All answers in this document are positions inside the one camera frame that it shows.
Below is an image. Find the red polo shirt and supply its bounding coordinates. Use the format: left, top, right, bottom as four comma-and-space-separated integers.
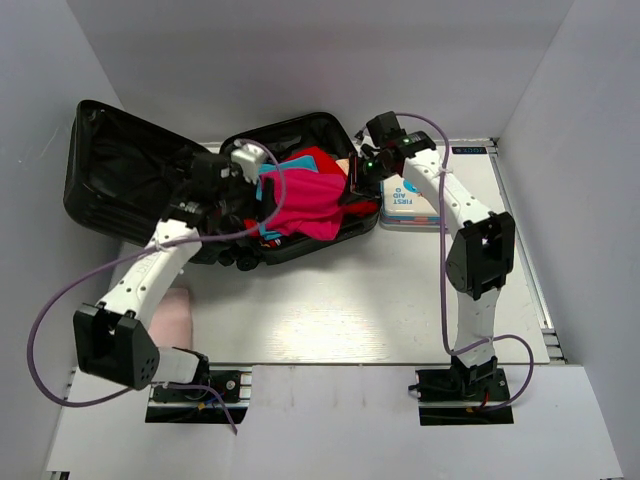
252, 146, 379, 244

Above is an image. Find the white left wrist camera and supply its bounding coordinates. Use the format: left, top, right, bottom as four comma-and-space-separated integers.
230, 140, 268, 184

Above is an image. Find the orange patterned white pouch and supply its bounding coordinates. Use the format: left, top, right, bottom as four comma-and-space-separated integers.
335, 159, 350, 177

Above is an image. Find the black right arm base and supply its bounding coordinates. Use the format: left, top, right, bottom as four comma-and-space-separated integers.
407, 368, 514, 426

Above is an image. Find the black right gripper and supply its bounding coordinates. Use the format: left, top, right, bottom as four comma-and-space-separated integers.
339, 152, 397, 208

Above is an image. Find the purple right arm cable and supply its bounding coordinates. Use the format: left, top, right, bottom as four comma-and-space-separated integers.
394, 112, 536, 412

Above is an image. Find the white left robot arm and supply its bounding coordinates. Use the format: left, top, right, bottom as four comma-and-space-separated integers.
73, 140, 279, 399

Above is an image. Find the black hard-shell suitcase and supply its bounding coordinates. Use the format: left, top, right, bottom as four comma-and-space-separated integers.
63, 100, 382, 271

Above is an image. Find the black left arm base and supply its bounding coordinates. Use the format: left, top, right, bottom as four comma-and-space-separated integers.
145, 366, 252, 425

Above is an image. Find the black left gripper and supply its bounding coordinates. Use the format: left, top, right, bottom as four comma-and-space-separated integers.
216, 163, 279, 225

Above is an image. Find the pink towel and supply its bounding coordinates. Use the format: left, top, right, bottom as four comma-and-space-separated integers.
149, 288, 193, 349

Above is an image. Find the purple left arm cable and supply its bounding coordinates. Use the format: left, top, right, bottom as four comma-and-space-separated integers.
27, 139, 289, 436

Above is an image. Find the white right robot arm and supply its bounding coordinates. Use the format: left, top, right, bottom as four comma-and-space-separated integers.
350, 111, 515, 399

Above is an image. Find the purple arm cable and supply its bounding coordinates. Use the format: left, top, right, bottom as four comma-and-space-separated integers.
27, 139, 289, 436
394, 112, 536, 412

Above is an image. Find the first aid tin box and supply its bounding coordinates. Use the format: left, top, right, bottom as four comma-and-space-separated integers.
380, 175, 440, 231

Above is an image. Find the teal shirt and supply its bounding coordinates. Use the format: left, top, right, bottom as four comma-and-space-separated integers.
249, 155, 321, 241

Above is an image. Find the magenta garment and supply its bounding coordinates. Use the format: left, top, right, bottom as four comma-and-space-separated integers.
259, 168, 346, 241

